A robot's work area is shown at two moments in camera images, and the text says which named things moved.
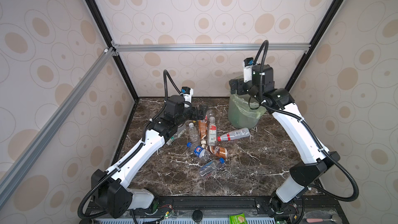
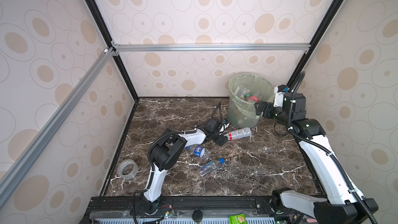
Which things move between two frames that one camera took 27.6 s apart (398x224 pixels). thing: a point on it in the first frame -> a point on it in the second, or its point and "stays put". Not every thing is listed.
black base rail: x=328 y=208 stays put
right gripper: x=240 y=82 -> x=270 y=107
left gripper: x=200 y=114 -> x=222 y=140
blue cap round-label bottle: x=199 y=152 stays put
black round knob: x=197 y=215 stays put
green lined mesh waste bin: x=240 y=114 stays put
